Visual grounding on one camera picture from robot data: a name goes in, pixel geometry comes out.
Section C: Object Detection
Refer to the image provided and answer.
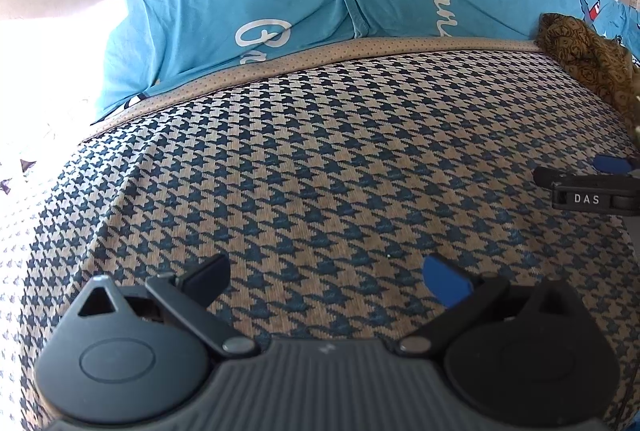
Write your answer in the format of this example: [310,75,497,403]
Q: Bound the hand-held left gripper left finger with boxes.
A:
[75,252,261,360]

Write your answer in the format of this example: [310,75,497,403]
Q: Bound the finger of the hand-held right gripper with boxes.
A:
[594,154,640,174]
[532,166,640,188]

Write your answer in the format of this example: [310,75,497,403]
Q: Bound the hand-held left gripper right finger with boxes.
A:
[396,253,583,359]

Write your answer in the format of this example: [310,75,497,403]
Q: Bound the brown patterned cloth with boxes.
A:
[535,12,640,134]

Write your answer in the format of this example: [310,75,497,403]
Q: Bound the houndstooth bed blanket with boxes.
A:
[0,48,640,431]

